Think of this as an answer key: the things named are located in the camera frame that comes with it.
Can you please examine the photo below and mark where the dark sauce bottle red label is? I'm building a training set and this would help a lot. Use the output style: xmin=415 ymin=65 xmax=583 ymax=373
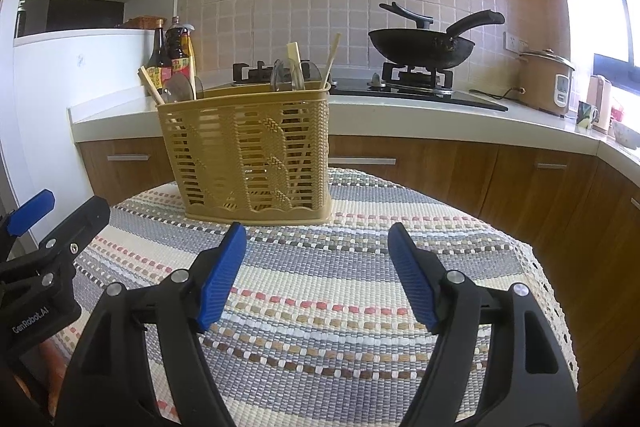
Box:
xmin=164 ymin=17 xmax=189 ymax=78

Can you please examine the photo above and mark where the dark printed mug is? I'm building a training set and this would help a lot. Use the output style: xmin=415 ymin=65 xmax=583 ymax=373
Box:
xmin=576 ymin=100 xmax=599 ymax=130

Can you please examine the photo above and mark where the black power cord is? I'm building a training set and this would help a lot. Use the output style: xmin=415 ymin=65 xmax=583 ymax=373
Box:
xmin=469 ymin=87 xmax=523 ymax=102

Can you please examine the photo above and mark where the kitchen window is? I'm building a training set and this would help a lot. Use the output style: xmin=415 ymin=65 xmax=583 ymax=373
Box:
xmin=565 ymin=0 xmax=640 ymax=110

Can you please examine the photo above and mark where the person's left hand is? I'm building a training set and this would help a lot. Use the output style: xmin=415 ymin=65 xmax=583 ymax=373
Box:
xmin=19 ymin=332 xmax=77 ymax=419

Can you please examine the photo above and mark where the dark sauce bottle yellow label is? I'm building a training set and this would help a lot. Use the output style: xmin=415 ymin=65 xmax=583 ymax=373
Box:
xmin=146 ymin=19 xmax=174 ymax=92

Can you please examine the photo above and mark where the beige rice cooker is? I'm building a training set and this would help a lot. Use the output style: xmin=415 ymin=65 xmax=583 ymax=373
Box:
xmin=516 ymin=48 xmax=576 ymax=116

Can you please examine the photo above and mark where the black wok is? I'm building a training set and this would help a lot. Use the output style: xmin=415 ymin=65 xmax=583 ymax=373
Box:
xmin=368 ymin=9 xmax=507 ymax=71

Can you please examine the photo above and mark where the white kitchen countertop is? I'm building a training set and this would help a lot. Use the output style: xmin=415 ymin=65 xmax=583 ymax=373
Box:
xmin=67 ymin=72 xmax=640 ymax=175

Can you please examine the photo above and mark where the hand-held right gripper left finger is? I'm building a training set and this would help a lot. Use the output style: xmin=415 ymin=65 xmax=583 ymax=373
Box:
xmin=55 ymin=222 xmax=247 ymax=427

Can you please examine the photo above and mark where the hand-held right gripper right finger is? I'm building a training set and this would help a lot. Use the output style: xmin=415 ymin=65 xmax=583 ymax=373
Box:
xmin=388 ymin=222 xmax=584 ymax=427

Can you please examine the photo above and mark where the yellow oil bottle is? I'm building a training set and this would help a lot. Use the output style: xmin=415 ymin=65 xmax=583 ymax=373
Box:
xmin=180 ymin=24 xmax=197 ymax=100

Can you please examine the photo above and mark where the wooden chopstick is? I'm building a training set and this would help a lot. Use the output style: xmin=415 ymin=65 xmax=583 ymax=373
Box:
xmin=138 ymin=67 xmax=169 ymax=106
xmin=320 ymin=33 xmax=342 ymax=86
xmin=292 ymin=42 xmax=305 ymax=90

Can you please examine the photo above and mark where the tan plastic utensil basket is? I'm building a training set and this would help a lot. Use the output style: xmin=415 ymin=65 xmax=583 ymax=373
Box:
xmin=156 ymin=82 xmax=335 ymax=226

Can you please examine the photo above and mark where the white bowl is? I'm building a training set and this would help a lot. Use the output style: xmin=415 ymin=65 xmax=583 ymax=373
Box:
xmin=611 ymin=121 xmax=640 ymax=151

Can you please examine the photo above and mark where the woven wicker box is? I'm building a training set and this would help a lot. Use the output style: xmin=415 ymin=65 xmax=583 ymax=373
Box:
xmin=122 ymin=16 xmax=166 ymax=30

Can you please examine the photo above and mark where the pink kettle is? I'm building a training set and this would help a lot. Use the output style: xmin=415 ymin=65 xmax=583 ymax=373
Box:
xmin=591 ymin=74 xmax=614 ymax=131

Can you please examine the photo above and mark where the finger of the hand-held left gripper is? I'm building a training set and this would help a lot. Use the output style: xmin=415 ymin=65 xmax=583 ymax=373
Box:
xmin=0 ymin=197 xmax=111 ymax=304
xmin=0 ymin=189 xmax=56 ymax=254

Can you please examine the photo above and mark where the black gas stove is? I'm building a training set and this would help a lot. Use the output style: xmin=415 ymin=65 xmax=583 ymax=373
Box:
xmin=231 ymin=61 xmax=510 ymax=112

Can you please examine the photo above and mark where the black utensil handle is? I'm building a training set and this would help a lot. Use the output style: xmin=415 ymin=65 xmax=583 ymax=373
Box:
xmin=378 ymin=2 xmax=434 ymax=30

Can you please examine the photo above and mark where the white wall outlet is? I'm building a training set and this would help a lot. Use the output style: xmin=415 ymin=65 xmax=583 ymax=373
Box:
xmin=502 ymin=32 xmax=531 ymax=54

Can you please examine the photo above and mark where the striped woven tablecloth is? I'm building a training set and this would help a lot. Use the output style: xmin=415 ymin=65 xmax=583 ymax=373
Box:
xmin=47 ymin=167 xmax=581 ymax=427

